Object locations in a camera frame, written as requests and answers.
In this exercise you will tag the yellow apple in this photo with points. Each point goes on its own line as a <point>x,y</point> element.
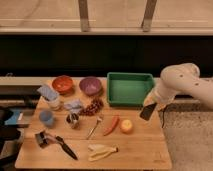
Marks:
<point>126,126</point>

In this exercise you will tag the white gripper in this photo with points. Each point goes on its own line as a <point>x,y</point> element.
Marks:
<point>162,94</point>

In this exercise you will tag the crumpled white cloth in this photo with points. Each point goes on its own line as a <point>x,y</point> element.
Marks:
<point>73,106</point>

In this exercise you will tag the black metal clip tool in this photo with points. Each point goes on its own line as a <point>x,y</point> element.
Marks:
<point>44,139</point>

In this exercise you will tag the blue sponge cloth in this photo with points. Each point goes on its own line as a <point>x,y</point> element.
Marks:
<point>47,92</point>

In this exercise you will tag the red grapes bunch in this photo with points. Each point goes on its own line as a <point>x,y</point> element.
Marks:
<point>94,107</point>

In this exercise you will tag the orange bowl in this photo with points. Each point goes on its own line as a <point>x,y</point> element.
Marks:
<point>62,84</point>

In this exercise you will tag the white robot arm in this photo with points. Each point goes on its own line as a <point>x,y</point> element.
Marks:
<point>182,78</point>

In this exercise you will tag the purple bowl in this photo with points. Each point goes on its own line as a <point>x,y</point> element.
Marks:
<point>90,86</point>

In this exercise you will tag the black eraser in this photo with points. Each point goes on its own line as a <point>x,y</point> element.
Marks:
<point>147,111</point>

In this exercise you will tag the green plastic tray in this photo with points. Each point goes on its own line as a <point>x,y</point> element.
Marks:
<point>128,89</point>

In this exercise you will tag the small metal cup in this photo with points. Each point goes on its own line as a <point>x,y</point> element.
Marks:
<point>73,120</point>

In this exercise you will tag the white cup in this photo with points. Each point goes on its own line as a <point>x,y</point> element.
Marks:
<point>54,104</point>

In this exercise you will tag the metal fork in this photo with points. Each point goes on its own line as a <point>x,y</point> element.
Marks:
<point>98,121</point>

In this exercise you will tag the blue book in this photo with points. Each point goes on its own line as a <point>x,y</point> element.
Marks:
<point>21,117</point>

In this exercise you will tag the black handled knife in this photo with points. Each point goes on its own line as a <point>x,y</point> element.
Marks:
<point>66,148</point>

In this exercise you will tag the blue plastic cup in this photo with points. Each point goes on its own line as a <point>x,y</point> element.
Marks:
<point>46,117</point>

